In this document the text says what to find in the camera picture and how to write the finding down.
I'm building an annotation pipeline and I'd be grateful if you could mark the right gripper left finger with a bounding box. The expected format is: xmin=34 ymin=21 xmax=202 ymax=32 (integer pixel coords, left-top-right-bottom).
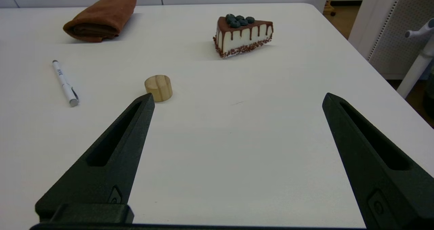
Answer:
xmin=31 ymin=93 xmax=156 ymax=230

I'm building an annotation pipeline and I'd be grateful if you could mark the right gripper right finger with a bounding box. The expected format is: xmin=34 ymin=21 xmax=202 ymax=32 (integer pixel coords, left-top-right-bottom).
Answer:
xmin=322 ymin=92 xmax=434 ymax=230

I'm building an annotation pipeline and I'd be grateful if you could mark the small wooden cylinder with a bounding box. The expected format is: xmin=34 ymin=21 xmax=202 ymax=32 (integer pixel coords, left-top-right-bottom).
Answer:
xmin=144 ymin=75 xmax=173 ymax=103

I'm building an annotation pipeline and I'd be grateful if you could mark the white pen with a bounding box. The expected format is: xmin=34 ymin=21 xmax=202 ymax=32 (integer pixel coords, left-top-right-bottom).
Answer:
xmin=52 ymin=60 xmax=79 ymax=107

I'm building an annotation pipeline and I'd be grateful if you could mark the white side table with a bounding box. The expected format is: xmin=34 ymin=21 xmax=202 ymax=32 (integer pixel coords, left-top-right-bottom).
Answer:
xmin=397 ymin=37 xmax=434 ymax=99

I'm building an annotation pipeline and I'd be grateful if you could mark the white pegboard panel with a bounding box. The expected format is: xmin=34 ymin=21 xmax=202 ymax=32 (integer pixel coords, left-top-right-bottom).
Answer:
xmin=349 ymin=0 xmax=434 ymax=80

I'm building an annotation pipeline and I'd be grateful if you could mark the folded brown towel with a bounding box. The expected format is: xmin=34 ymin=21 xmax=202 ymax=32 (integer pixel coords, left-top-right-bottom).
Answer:
xmin=63 ymin=0 xmax=137 ymax=43

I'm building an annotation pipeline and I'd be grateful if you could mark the wooden stand leg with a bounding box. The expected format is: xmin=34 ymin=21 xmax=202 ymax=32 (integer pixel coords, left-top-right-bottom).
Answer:
xmin=323 ymin=0 xmax=337 ymax=16

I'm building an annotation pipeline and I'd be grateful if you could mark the chocolate blueberry cake slice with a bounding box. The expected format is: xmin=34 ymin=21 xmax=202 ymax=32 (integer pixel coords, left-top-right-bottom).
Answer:
xmin=213 ymin=14 xmax=274 ymax=58

